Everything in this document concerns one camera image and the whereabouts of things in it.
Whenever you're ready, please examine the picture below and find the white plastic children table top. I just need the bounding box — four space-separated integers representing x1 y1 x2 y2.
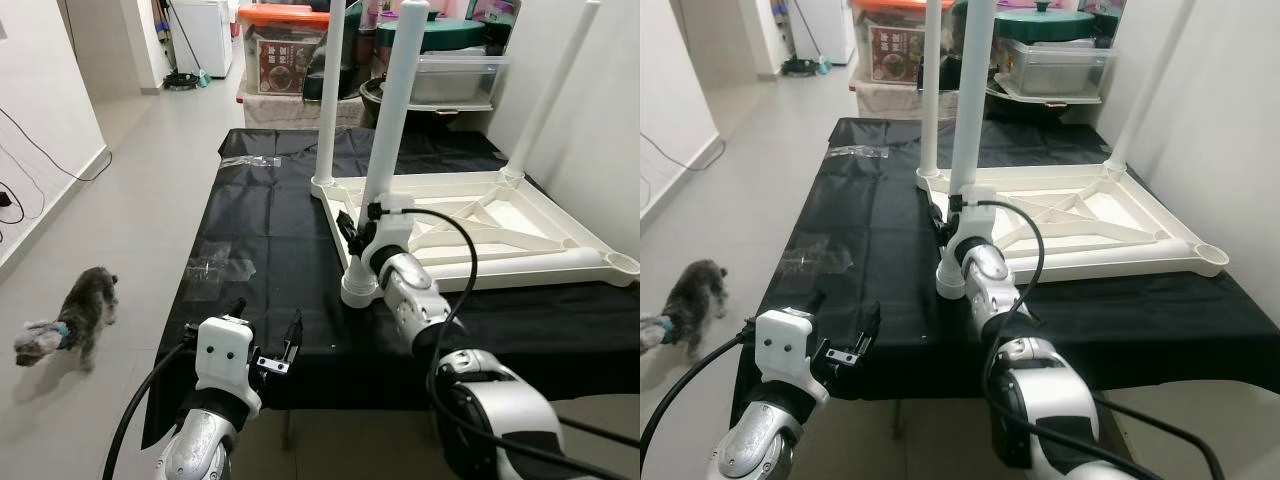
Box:
915 160 1231 301
310 168 641 309

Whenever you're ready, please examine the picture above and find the grey fluffy small dog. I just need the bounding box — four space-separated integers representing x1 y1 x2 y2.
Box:
12 265 121 373
640 258 729 363

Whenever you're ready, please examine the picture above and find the black wok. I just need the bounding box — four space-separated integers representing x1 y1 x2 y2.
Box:
358 78 496 121
985 80 1101 121

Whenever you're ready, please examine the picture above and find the beige patterned cloth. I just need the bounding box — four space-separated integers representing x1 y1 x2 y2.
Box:
855 80 931 119
240 92 371 131

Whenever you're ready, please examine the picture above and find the black bag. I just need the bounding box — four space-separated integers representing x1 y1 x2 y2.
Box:
303 10 386 101
940 20 966 91

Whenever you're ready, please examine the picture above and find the clear plastic storage box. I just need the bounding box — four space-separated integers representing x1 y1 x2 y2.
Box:
1005 42 1116 99
405 52 509 109

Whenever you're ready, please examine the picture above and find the black floor mop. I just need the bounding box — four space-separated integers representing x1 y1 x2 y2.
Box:
780 0 831 79
160 0 213 91

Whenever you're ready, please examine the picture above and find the green pot lid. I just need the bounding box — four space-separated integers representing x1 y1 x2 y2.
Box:
995 3 1096 43
375 15 488 53

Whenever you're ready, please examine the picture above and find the white household appliance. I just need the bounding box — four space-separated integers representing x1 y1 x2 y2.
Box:
170 0 236 79
795 0 851 66

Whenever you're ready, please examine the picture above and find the colourful printed box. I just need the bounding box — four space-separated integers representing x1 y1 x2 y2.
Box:
470 0 521 51
1085 0 1126 41

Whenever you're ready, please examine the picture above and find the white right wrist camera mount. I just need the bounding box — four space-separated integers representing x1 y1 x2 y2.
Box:
940 185 999 263
350 195 416 276

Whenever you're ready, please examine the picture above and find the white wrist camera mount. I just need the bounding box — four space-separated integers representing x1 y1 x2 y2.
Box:
350 195 416 276
755 307 833 406
193 315 263 416
940 185 999 263

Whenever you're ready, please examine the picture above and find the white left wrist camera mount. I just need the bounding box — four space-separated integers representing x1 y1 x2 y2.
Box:
755 307 833 406
193 315 263 416

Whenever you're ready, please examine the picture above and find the long black wall cable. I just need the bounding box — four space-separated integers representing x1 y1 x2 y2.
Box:
0 105 113 183
640 130 726 173

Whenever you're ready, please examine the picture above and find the looped black wall cable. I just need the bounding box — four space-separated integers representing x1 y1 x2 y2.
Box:
0 180 29 246

